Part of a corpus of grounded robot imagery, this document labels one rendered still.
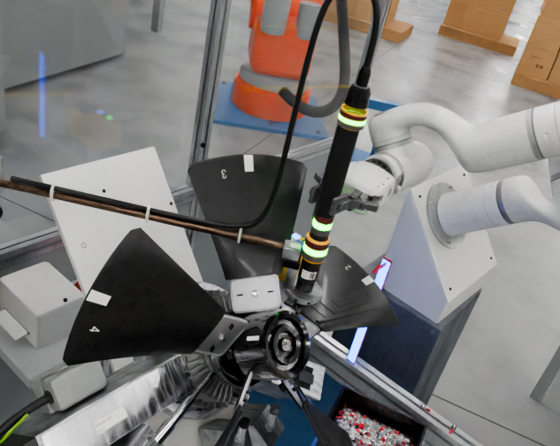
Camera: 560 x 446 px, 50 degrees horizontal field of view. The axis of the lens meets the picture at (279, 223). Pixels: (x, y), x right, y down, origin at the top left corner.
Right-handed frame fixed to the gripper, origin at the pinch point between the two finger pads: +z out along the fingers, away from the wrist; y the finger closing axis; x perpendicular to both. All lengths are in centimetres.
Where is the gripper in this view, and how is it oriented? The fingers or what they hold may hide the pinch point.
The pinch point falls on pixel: (328, 198)
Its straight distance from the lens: 102.0
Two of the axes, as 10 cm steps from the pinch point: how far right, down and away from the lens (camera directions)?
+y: -7.5, -4.7, 4.7
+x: 2.1, -8.4, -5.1
